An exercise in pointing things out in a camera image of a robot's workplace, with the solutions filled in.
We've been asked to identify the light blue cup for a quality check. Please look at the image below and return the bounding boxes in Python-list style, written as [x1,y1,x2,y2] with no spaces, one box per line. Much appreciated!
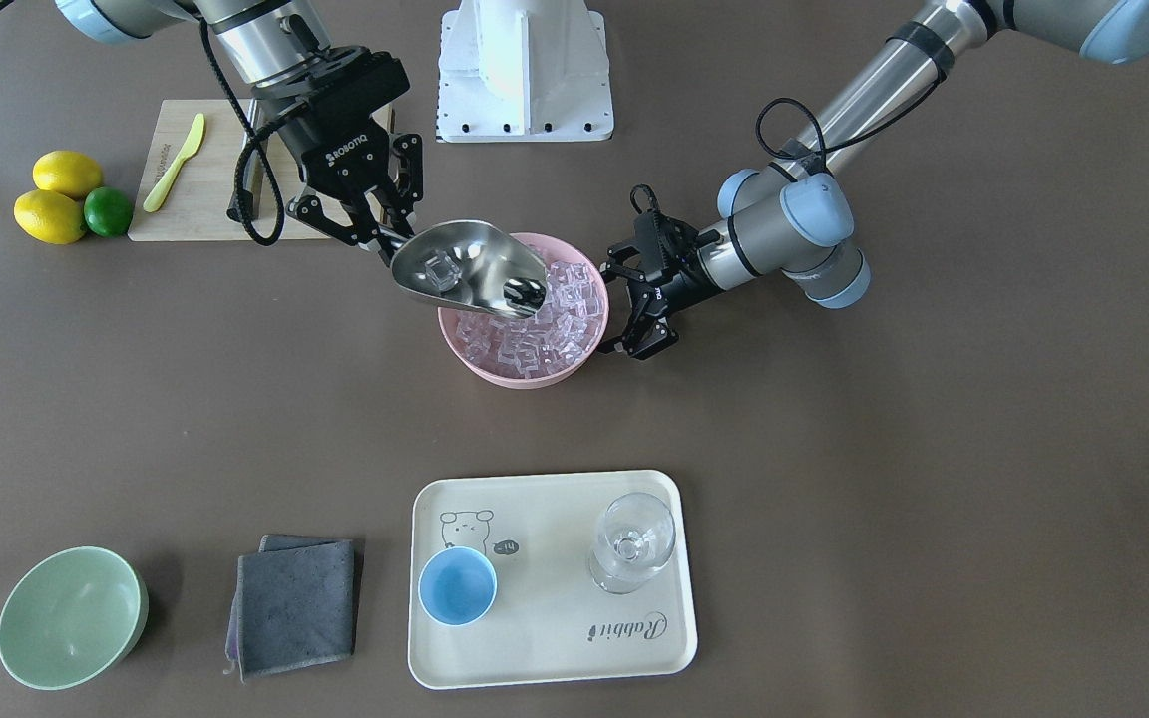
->
[418,546,498,627]

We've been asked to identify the pink bowl with ice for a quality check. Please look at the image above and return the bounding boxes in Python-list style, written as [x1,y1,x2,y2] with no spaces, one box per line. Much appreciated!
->
[438,232,609,388]

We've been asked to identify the yellow lemon lower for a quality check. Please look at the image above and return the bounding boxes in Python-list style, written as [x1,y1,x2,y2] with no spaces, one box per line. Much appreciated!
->
[13,190,88,245]

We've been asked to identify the green lime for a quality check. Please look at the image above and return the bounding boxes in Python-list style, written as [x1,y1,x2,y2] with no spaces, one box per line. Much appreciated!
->
[82,186,134,237]

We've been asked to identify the grey folded cloth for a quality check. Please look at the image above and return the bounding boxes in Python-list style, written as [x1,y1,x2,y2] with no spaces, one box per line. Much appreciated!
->
[226,535,357,681]

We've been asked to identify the yellow plastic knife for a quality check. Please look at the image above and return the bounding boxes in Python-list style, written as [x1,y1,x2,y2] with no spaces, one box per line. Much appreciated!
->
[142,113,206,213]

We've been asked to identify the bamboo cutting board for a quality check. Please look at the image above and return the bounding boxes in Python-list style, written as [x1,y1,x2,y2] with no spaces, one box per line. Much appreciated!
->
[128,99,398,244]

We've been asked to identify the green bowl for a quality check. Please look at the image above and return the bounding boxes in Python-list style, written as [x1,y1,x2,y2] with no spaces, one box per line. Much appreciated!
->
[0,546,148,690]

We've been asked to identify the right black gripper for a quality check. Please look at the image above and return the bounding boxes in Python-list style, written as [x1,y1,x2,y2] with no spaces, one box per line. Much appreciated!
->
[252,46,424,254]

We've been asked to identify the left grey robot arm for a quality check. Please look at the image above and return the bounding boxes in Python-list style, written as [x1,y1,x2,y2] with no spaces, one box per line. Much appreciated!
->
[597,1,1149,360]

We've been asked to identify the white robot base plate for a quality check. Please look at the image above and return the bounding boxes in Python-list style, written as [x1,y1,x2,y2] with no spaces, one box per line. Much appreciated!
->
[435,1,615,142]

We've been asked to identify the cream rabbit tray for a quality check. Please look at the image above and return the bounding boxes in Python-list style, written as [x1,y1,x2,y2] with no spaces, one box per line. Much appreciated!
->
[407,469,699,690]

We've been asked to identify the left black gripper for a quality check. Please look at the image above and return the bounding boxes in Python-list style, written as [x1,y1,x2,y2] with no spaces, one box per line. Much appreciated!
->
[600,185,722,360]

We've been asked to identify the clear wine glass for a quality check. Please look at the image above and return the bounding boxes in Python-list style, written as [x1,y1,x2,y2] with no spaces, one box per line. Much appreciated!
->
[587,492,676,594]

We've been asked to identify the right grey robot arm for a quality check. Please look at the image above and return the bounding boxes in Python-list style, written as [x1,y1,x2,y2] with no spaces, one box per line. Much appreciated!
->
[57,1,423,262]

